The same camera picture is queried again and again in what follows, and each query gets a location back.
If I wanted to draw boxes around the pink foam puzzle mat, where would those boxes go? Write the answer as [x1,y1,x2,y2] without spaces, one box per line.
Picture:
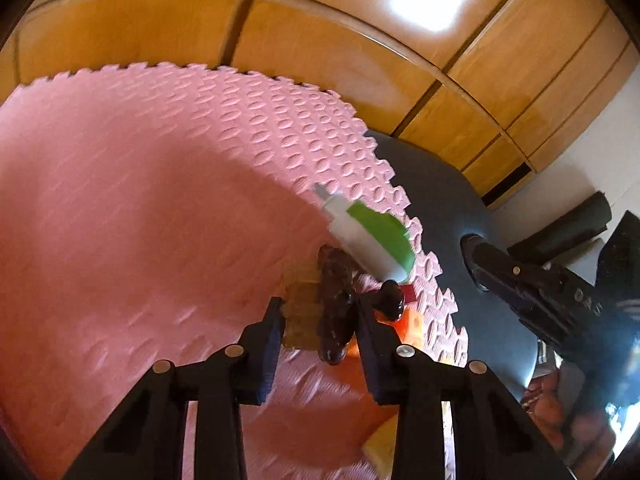
[0,61,471,480]

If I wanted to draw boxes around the wooden wall cabinet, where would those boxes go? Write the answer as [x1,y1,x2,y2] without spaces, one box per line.
[0,0,640,211]

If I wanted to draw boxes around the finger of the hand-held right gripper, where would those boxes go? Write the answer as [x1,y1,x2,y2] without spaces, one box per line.
[460,233,552,327]

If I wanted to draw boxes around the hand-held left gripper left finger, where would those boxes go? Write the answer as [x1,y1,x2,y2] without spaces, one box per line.
[62,296,287,480]

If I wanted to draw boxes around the green and white plastic tool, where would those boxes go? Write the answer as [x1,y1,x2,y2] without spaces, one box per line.
[312,182,416,283]

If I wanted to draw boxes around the yellow toy block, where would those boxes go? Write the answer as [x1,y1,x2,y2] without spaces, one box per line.
[361,417,401,476]

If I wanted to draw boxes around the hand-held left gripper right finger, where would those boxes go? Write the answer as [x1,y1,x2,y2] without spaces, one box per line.
[356,292,576,480]

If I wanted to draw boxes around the orange toy block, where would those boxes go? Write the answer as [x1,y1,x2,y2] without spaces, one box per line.
[345,307,426,358]

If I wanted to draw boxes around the amber ridged toy piece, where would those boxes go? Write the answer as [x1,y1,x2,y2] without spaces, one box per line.
[280,260,323,351]

